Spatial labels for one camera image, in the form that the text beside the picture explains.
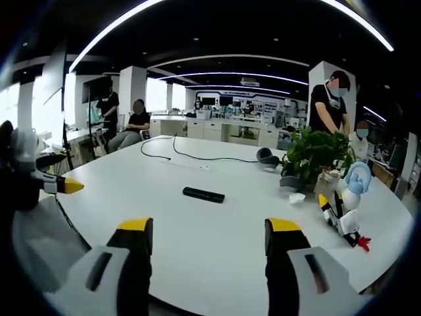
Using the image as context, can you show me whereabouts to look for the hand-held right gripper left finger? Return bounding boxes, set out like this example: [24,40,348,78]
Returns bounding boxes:
[42,217,154,316]

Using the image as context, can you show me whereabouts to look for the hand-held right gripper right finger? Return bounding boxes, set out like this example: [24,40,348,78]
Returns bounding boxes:
[264,217,366,316]

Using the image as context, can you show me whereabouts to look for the black remote control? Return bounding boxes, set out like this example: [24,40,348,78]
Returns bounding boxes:
[182,186,226,205]

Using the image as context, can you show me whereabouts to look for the black floor stand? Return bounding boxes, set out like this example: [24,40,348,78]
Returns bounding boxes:
[61,82,75,172]

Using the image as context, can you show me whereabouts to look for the grey office chair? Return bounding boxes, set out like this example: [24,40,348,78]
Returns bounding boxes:
[12,196,93,294]

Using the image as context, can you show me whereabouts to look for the white toy robot figure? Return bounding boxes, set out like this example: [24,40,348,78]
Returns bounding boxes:
[316,184,373,254]

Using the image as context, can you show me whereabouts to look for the grey headphone case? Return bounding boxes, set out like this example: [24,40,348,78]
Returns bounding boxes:
[279,174,307,194]

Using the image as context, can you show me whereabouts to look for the white plant pot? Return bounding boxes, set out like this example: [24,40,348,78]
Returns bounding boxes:
[313,170,343,196]

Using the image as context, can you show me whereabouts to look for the light blue hand fan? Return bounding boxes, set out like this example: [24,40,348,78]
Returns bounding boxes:
[343,161,373,196]

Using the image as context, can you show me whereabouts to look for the grey headphones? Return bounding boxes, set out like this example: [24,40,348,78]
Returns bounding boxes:
[256,147,281,172]

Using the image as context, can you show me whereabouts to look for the green potted plant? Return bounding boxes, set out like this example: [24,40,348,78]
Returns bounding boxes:
[282,126,357,192]

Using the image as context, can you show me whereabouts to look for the row of white cabinets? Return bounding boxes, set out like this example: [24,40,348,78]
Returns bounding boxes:
[149,114,284,149]

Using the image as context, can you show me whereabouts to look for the black cable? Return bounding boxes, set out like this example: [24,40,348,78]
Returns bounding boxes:
[140,132,261,164]

